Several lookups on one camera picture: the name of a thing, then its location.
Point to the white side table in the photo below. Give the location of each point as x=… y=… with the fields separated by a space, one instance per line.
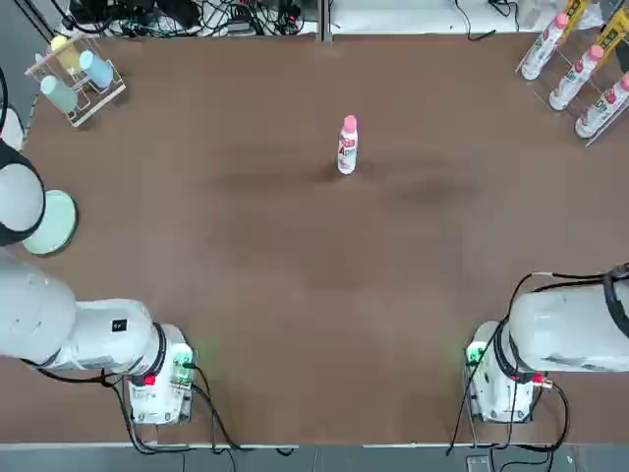
x=393 y=15

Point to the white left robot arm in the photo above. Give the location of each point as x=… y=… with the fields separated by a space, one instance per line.
x=98 y=334

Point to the blue cup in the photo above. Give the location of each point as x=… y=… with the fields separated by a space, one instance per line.
x=96 y=69

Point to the yellow drink bottle orange cap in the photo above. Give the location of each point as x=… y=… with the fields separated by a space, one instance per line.
x=576 y=12
x=611 y=32

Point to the black electronics box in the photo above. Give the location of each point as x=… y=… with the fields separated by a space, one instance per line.
x=113 y=10

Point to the aluminium profile post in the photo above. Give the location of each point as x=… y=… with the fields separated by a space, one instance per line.
x=324 y=19

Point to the grey floor box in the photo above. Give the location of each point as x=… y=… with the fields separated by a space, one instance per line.
x=477 y=463

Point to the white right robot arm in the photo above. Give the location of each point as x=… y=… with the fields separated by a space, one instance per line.
x=555 y=329

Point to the pink bottle cap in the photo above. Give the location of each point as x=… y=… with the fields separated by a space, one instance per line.
x=350 y=121

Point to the white drink bottle red label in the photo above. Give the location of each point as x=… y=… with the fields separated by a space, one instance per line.
x=346 y=152

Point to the pale green plate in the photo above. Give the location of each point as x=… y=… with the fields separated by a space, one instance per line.
x=59 y=221

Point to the clear acrylic bottle shelf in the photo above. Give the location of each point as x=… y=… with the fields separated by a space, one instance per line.
x=553 y=74

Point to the yellow cup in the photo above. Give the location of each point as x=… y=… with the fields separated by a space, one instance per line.
x=66 y=54

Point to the white bottle with pink cap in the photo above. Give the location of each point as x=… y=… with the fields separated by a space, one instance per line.
x=602 y=108
x=538 y=54
x=572 y=81

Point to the grey power strip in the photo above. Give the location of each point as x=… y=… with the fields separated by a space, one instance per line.
x=245 y=27

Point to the green cup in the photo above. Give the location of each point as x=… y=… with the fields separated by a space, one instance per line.
x=59 y=93

